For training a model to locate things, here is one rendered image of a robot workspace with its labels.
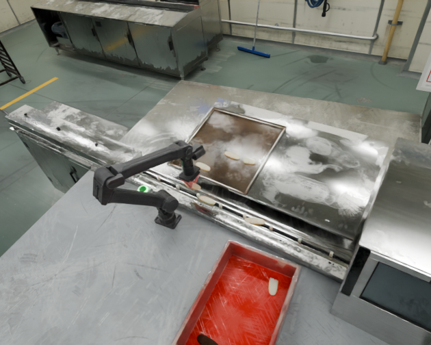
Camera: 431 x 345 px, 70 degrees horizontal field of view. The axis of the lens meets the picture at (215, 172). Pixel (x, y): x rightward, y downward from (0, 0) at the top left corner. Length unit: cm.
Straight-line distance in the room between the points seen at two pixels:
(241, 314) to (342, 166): 86
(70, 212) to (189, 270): 78
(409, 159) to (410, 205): 21
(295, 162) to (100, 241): 107
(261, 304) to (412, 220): 64
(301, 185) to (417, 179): 59
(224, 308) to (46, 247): 95
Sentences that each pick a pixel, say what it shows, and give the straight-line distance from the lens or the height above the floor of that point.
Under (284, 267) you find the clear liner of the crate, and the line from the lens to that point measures 134.
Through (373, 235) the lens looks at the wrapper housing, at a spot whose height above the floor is 130.
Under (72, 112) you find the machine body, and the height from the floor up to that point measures 82.
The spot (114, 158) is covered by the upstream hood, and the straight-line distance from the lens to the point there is 191.
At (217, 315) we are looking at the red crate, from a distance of 133.
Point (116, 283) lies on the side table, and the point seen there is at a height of 82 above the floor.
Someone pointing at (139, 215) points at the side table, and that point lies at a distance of 168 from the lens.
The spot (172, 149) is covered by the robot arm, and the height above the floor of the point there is 122.
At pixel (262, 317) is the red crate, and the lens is 132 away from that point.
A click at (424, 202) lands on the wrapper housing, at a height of 130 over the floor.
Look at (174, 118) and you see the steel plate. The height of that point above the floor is 82.
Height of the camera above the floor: 207
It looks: 45 degrees down
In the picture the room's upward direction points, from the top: 8 degrees counter-clockwise
